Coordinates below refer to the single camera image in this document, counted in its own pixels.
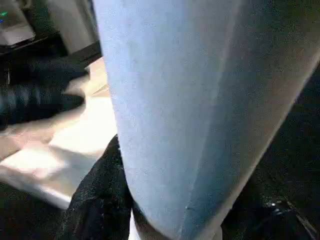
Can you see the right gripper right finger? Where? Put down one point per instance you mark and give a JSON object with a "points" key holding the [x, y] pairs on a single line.
{"points": [[270, 222]]}

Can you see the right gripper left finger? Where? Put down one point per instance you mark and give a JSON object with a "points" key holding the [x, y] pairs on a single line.
{"points": [[100, 205]]}

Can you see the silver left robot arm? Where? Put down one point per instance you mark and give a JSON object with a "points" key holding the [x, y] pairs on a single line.
{"points": [[32, 102]]}

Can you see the white plastic table top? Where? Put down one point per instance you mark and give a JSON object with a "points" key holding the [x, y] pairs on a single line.
{"points": [[75, 140]]}

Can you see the white plastic table leg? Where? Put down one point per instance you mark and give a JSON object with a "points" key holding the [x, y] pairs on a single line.
{"points": [[187, 100]]}

